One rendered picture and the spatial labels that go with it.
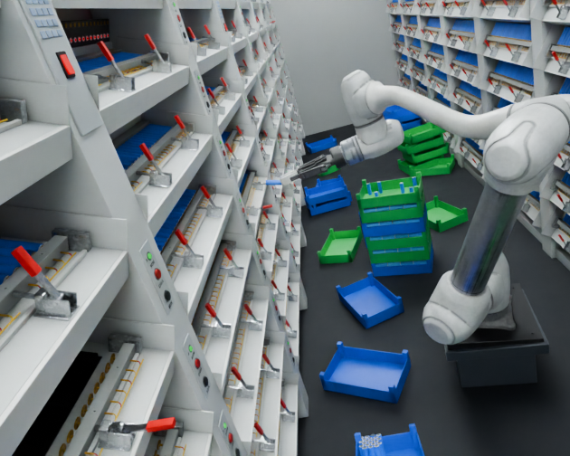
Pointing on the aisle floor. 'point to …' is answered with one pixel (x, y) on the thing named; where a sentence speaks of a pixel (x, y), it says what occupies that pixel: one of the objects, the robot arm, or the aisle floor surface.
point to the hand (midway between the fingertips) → (289, 177)
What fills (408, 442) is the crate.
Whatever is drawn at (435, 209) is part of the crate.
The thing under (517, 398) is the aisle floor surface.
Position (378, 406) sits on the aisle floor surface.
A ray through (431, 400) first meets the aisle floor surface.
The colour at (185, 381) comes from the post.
